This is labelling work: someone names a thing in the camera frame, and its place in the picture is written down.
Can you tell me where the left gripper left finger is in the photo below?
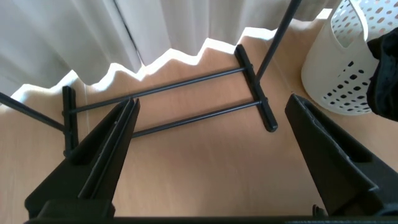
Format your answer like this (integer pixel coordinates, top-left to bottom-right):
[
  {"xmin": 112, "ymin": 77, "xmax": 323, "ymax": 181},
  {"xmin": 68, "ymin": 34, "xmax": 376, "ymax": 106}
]
[{"xmin": 24, "ymin": 97, "xmax": 141, "ymax": 218}]

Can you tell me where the beige curtain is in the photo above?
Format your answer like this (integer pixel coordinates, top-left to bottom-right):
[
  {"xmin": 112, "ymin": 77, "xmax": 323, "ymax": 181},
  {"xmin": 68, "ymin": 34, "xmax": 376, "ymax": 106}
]
[{"xmin": 0, "ymin": 0, "xmax": 343, "ymax": 97}]

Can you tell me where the black garment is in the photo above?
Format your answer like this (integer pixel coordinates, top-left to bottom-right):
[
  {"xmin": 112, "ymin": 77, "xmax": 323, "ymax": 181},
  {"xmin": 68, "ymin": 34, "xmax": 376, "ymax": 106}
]
[{"xmin": 366, "ymin": 27, "xmax": 398, "ymax": 122}]

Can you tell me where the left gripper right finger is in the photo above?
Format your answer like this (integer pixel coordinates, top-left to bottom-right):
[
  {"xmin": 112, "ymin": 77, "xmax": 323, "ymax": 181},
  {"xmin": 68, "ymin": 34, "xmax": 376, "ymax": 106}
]
[{"xmin": 284, "ymin": 93, "xmax": 398, "ymax": 217}]

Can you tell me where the black clothes rack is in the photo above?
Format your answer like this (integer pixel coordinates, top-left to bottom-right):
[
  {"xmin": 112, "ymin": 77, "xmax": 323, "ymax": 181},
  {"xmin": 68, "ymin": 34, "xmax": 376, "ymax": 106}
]
[{"xmin": 0, "ymin": 0, "xmax": 303, "ymax": 158}]

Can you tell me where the white laundry basket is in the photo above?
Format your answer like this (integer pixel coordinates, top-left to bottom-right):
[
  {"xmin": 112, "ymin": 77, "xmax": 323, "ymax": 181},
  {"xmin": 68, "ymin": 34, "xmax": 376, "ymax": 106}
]
[{"xmin": 300, "ymin": 0, "xmax": 398, "ymax": 116}]

